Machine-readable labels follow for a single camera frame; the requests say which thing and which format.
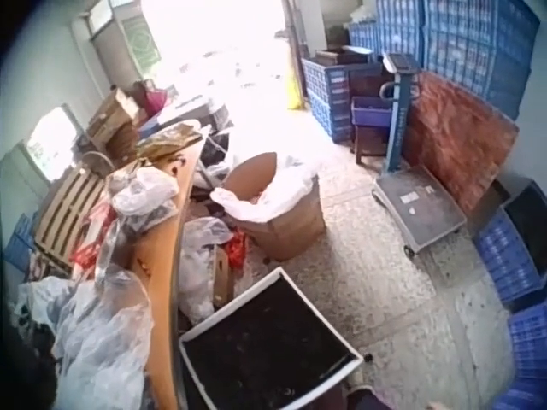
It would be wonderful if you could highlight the blue plastic crate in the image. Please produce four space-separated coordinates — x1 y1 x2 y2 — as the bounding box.
506 307 547 410
473 180 547 309

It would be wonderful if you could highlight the blue platform scale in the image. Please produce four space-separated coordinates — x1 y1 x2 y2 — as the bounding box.
370 51 468 258

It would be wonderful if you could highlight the window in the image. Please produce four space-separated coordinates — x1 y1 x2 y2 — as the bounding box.
23 104 85 180

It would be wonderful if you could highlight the clear plastic bag heap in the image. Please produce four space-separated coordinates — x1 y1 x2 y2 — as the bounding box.
15 263 155 410

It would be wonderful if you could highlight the cardboard box with white liner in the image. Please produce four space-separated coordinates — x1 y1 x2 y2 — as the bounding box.
209 152 326 263

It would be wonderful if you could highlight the green framed sign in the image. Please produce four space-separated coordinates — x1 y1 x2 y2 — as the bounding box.
121 16 162 72

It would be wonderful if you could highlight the purple plastic basket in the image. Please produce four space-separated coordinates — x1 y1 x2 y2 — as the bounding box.
350 96 393 128

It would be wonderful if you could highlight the heap of bags on floor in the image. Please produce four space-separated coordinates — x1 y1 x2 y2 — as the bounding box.
177 215 254 326

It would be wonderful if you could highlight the cluttered wooden table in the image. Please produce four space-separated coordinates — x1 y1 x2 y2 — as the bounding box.
72 121 207 410

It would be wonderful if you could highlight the wooden pallet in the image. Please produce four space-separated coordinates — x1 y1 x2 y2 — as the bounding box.
34 167 106 262

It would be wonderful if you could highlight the brown cardboard box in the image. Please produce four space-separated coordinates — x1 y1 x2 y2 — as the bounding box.
315 45 371 66

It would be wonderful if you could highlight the dark wooden stool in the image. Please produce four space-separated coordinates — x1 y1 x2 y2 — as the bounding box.
352 123 391 166

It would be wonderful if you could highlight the white tray of dark material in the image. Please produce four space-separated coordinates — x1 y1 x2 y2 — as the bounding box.
178 266 365 410

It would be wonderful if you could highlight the stack of blue plastic crates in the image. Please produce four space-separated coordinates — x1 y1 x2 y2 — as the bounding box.
301 0 540 144

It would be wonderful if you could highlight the yellow bag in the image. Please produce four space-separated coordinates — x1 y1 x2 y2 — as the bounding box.
285 59 305 110

